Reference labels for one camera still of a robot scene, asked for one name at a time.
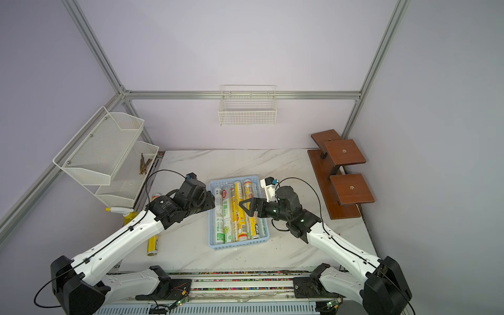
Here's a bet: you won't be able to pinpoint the yellow red chef wrap roll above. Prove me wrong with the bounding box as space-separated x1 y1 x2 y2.
234 181 248 242

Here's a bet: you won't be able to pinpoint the brown clips in basket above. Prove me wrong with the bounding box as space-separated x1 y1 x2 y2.
139 154 152 175

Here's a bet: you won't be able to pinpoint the white green grape wrap roll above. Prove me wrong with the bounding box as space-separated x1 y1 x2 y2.
222 186 236 244

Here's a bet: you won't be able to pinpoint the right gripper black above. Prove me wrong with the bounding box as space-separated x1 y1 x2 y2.
241 198 291 222

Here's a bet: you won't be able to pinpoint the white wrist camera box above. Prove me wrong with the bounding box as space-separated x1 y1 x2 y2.
260 177 279 202

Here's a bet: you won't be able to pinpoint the white wire wall basket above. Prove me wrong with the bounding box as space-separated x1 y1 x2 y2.
218 85 278 126

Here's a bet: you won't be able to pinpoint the light blue plastic basket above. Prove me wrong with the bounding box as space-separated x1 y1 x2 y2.
208 175 270 249

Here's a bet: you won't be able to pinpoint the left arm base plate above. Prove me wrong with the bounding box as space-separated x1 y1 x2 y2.
135 279 192 301

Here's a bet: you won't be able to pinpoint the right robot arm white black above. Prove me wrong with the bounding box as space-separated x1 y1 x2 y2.
239 186 412 314

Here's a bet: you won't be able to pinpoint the yellow blue label wrap roll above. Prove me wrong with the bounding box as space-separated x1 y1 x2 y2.
244 179 260 240

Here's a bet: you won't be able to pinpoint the brown wooden tiered stand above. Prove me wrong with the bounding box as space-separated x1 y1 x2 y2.
308 129 375 220

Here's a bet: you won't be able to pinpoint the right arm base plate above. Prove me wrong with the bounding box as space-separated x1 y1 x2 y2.
292 276 343 299

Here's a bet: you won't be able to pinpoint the lower white mesh shelf basket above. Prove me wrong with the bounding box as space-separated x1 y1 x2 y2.
94 141 159 208

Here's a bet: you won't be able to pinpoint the yellow icon wrap roll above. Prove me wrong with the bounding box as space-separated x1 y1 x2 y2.
147 192 162 257

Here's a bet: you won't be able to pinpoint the upper white mesh shelf basket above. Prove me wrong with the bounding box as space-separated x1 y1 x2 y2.
52 107 144 186

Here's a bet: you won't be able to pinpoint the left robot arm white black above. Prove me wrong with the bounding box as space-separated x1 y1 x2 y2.
51 178 215 314

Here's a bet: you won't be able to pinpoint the white mesh shelf basket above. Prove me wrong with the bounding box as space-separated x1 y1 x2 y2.
52 107 144 186
94 141 159 208

